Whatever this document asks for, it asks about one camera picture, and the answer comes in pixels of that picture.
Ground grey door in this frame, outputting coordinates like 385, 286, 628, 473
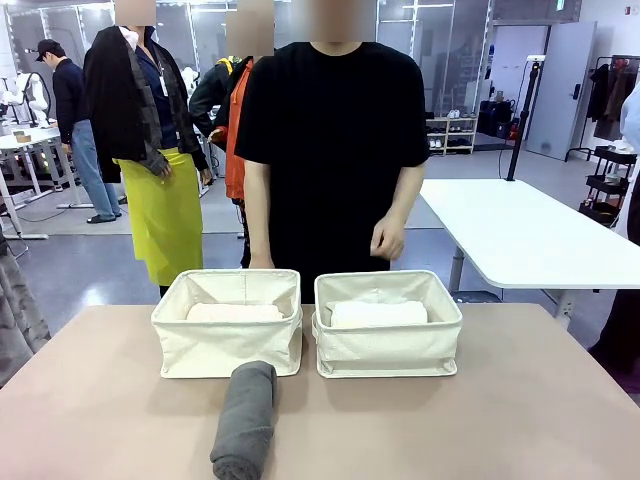
525, 20, 599, 162

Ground white table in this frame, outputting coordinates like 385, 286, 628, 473
418, 178, 640, 314

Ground cream fabric basket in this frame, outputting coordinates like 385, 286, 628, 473
312, 270, 464, 379
151, 268, 304, 379

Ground grey rolled towel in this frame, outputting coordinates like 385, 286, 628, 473
209, 359, 279, 480

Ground black trolley cart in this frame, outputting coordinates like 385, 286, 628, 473
578, 145, 639, 229

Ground black tripod pole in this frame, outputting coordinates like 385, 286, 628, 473
505, 55, 546, 182

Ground black suitcases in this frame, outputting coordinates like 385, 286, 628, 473
477, 99, 516, 140

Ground person's left forearm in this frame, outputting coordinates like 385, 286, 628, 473
382, 164, 426, 231

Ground person's left hand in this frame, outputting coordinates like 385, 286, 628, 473
369, 217, 406, 262

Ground figure with yellow skirt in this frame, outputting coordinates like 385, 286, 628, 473
83, 24, 209, 296

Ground white towel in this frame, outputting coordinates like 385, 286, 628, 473
329, 299, 429, 330

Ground clothes rack with coats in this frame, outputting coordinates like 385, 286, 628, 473
564, 54, 640, 164

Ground grey cloth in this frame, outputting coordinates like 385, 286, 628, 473
0, 224, 52, 389

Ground small white robot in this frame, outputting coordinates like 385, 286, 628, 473
0, 71, 51, 126

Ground orange garment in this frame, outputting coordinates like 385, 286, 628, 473
223, 60, 257, 202

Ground person in dark jacket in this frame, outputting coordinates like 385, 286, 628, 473
188, 55, 239, 149

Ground person in black t-shirt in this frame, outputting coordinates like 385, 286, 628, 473
234, 42, 431, 304

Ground person's right forearm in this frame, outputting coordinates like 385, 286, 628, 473
244, 197, 274, 261

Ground white shoe rack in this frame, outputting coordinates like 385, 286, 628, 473
425, 115, 479, 155

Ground pink towel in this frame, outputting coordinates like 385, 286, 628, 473
185, 301, 284, 323

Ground white desk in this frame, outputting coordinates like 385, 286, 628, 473
0, 124, 96, 241

